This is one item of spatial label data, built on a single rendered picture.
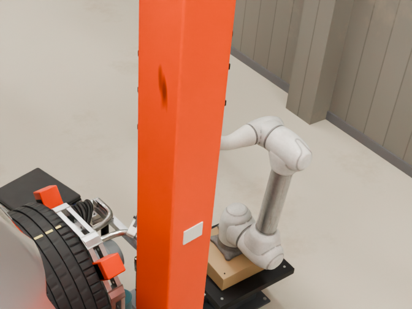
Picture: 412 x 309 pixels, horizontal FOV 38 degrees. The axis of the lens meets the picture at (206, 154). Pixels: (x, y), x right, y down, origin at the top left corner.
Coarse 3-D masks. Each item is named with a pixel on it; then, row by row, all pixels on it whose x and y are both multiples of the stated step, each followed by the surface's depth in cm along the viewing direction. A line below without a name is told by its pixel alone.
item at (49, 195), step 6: (48, 186) 233; (54, 186) 230; (36, 192) 230; (42, 192) 228; (48, 192) 229; (54, 192) 230; (36, 198) 231; (42, 198) 227; (48, 198) 229; (54, 198) 230; (60, 198) 232; (48, 204) 229; (54, 204) 230; (60, 204) 231
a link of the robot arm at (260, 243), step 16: (272, 144) 261; (288, 144) 256; (304, 144) 257; (272, 160) 263; (288, 160) 256; (304, 160) 256; (272, 176) 269; (288, 176) 267; (272, 192) 273; (272, 208) 278; (256, 224) 290; (272, 224) 284; (240, 240) 298; (256, 240) 288; (272, 240) 288; (256, 256) 291; (272, 256) 288
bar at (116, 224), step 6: (96, 210) 251; (102, 210) 248; (102, 216) 248; (114, 216) 246; (114, 222) 243; (120, 222) 244; (114, 228) 244; (120, 228) 241; (126, 228) 241; (126, 240) 239; (132, 240) 236; (132, 246) 237
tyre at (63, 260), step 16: (16, 208) 226; (32, 208) 221; (48, 208) 219; (16, 224) 210; (32, 224) 211; (48, 224) 212; (64, 224) 212; (48, 240) 207; (64, 240) 208; (48, 256) 202; (64, 256) 204; (80, 256) 206; (48, 272) 199; (64, 272) 202; (80, 272) 205; (96, 272) 209; (48, 288) 198; (64, 288) 200; (80, 288) 203; (96, 288) 206; (64, 304) 199; (80, 304) 202; (96, 304) 206
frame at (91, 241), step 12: (60, 216) 223; (72, 216) 225; (72, 228) 219; (84, 228) 221; (84, 240) 214; (96, 240) 216; (108, 288) 214; (120, 288) 217; (108, 300) 216; (120, 300) 219
